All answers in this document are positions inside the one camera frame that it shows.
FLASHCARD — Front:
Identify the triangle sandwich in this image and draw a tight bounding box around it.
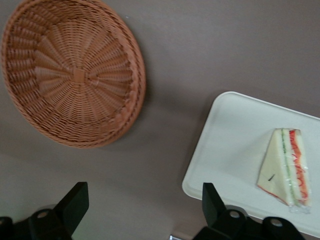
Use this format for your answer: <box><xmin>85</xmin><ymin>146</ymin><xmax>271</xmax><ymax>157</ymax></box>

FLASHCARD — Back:
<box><xmin>256</xmin><ymin>127</ymin><xmax>313</xmax><ymax>215</ymax></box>

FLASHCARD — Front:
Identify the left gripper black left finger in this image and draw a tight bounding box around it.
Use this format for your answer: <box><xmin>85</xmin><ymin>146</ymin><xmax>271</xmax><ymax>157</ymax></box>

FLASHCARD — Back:
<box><xmin>27</xmin><ymin>181</ymin><xmax>90</xmax><ymax>240</ymax></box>

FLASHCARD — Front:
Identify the cream plastic tray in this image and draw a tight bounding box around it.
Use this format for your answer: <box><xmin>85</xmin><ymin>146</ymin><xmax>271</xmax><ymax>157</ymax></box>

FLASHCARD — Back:
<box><xmin>181</xmin><ymin>91</ymin><xmax>320</xmax><ymax>237</ymax></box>

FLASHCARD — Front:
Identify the brown round wicker basket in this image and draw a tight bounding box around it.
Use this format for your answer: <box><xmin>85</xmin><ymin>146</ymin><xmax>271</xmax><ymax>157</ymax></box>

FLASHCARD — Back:
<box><xmin>1</xmin><ymin>0</ymin><xmax>147</xmax><ymax>149</ymax></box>

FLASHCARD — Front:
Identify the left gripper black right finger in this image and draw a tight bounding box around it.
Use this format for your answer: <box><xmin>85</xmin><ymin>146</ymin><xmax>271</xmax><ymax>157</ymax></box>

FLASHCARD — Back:
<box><xmin>193</xmin><ymin>182</ymin><xmax>247</xmax><ymax>240</ymax></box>

